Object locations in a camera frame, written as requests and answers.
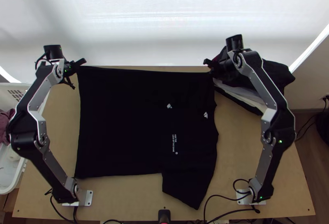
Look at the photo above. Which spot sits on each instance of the dark t-shirt with white print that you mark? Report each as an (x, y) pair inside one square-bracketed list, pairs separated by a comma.
[(123, 121)]

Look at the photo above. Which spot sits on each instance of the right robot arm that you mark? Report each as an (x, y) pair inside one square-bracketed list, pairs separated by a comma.
[(267, 95)]

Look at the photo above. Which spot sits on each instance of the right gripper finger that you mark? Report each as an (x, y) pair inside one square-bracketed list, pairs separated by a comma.
[(207, 61)]

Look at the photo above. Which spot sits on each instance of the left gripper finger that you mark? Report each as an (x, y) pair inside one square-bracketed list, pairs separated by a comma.
[(81, 62)]

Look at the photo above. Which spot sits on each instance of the white laundry basket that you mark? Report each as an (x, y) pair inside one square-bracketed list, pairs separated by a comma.
[(10, 175)]

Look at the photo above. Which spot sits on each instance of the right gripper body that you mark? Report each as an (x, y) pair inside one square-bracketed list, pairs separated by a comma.
[(223, 63)]

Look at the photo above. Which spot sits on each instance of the pile of folded clothes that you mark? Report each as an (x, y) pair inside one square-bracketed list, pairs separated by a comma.
[(280, 75)]

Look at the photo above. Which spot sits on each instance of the heap of clothes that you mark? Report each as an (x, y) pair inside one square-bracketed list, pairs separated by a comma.
[(3, 126)]

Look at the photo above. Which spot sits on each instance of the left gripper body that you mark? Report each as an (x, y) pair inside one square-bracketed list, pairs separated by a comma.
[(71, 68)]

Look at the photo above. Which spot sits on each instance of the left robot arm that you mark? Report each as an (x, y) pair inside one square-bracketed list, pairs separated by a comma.
[(38, 98)]

